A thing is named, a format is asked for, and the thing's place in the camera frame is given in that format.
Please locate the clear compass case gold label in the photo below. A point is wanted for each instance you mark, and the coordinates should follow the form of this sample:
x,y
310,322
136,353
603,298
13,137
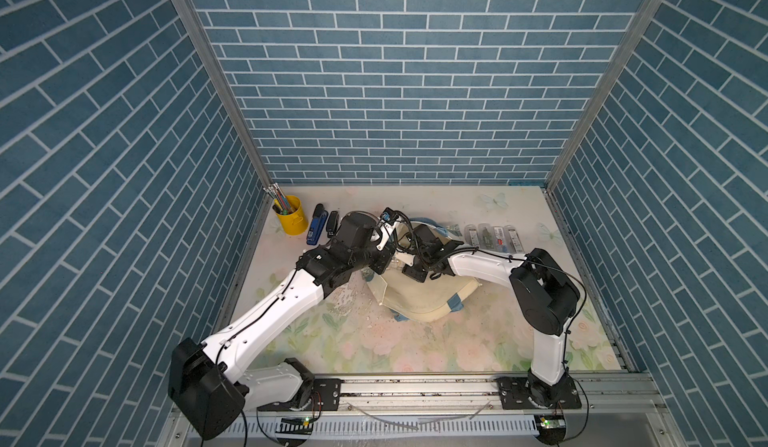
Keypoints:
x,y
471,235

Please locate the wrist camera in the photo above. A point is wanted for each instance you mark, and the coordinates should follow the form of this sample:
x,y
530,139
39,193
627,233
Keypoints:
x,y
405,259
388,223

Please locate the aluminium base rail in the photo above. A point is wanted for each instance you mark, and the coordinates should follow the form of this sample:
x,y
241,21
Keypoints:
x,y
618,409

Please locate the clear compass set case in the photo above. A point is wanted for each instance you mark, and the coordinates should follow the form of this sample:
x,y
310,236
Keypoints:
x,y
486,237

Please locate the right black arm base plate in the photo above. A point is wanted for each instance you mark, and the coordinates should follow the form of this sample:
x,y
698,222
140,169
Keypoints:
x,y
529,392

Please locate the coloured pencils bundle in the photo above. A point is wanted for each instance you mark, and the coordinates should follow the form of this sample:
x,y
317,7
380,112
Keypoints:
x,y
282,205

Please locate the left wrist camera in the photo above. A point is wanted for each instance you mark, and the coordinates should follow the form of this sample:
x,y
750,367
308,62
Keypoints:
x,y
388,223

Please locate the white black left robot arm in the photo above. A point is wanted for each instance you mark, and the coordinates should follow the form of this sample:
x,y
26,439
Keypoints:
x,y
208,380

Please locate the yellow pencil cup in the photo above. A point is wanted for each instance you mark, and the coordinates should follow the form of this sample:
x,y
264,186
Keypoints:
x,y
293,222

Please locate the clear compass case blue insert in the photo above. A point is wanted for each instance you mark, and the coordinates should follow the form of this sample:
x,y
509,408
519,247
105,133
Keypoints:
x,y
500,238

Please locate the blue black stapler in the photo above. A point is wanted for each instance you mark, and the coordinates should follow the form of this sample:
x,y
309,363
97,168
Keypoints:
x,y
317,225

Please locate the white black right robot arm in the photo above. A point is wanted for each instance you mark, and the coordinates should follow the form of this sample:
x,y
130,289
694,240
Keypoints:
x,y
547,296

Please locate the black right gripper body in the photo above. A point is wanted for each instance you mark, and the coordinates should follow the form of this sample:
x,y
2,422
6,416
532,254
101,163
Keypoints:
x,y
419,268

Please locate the cream canvas tote bag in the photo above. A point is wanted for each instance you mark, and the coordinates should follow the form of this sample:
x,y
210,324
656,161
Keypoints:
x,y
412,300

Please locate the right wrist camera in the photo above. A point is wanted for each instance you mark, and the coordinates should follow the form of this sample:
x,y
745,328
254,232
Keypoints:
x,y
405,259

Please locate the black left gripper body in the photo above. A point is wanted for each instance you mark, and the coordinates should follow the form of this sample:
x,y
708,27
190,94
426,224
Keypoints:
x,y
377,260

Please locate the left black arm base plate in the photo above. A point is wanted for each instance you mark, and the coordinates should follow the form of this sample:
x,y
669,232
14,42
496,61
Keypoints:
x,y
324,395

